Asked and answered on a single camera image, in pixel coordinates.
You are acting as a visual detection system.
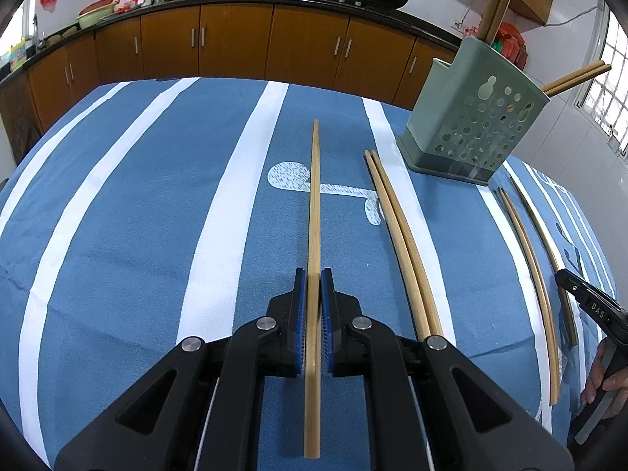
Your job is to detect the blue white striped tablecloth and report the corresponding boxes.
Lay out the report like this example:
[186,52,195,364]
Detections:
[1,78,619,464]

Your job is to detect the red thermos pair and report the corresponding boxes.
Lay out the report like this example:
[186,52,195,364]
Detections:
[496,22,528,70]

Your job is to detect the green basin with red lid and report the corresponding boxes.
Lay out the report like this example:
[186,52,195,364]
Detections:
[77,0,115,30]

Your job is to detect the yellow detergent bottle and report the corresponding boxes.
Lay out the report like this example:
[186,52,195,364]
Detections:
[9,38,28,72]

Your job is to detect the green perforated utensil holder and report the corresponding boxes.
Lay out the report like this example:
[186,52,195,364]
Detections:
[396,36,550,186]

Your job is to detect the person's right hand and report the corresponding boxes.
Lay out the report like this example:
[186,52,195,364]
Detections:
[580,337,628,419]

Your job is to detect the right window with bars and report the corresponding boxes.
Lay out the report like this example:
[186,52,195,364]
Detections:
[578,5,627,159]

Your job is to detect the lower wooden cabinets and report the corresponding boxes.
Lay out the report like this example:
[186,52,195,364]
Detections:
[1,0,460,162]

